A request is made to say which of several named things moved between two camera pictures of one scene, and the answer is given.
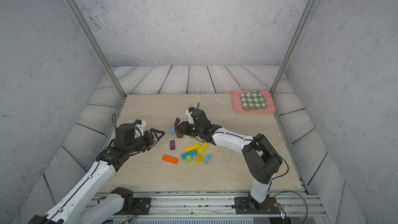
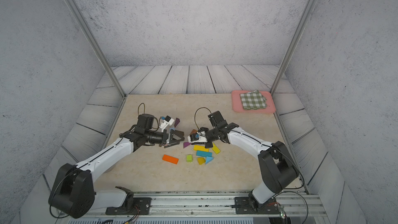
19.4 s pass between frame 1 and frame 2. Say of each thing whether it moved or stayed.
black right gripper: moved
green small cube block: stayed
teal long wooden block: moved
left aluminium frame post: stayed
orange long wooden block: stayed
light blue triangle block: stayed
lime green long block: moved
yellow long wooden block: moved
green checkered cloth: stayed
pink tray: stayed
